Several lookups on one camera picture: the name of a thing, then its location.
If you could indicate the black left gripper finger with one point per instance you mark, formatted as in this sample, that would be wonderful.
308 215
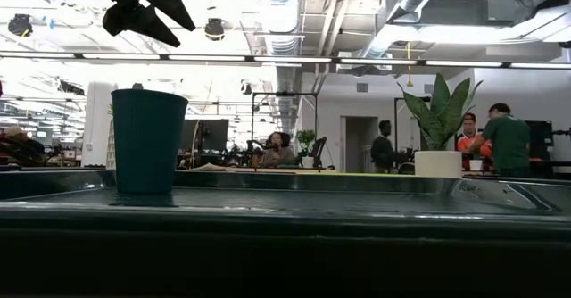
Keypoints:
171 3
143 26

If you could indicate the dark teal plastic cup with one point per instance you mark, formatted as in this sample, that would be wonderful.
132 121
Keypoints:
149 142

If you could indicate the dark green plastic tray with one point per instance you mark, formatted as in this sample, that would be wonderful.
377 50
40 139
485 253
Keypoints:
312 200

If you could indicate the white paper cup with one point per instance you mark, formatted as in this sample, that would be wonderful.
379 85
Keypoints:
476 165

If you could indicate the black ceiling lamp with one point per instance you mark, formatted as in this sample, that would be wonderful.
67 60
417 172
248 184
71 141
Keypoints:
214 29
20 25

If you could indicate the black computer monitor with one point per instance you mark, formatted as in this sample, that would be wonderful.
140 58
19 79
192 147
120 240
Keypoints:
192 135
216 134

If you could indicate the long ceiling light strip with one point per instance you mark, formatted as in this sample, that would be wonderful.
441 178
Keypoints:
285 59

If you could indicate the succulent in patterned white pot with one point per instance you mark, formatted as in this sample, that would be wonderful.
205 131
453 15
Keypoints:
110 148

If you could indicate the person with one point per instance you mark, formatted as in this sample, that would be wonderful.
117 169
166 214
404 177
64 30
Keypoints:
508 142
468 142
383 151
278 153

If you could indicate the small plant in white pot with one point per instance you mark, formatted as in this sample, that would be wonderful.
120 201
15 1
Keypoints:
306 139

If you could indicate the snake plant in white pot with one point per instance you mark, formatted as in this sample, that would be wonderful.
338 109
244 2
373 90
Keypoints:
439 164

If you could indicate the black metal gantry frame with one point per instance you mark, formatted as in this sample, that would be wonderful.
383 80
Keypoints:
285 94

